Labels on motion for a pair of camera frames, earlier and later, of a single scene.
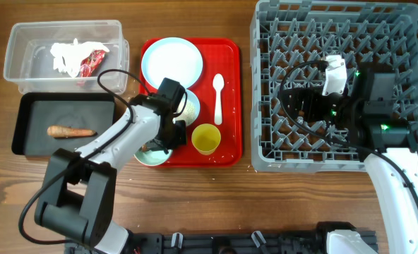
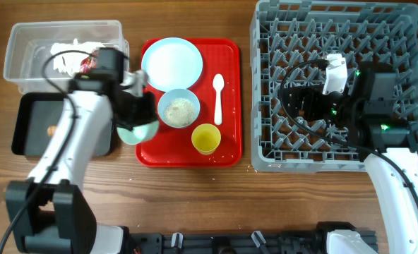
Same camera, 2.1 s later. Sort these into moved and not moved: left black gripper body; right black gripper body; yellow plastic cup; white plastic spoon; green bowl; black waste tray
Moved: left black gripper body; green bowl
Not moved: yellow plastic cup; black waste tray; right black gripper body; white plastic spoon
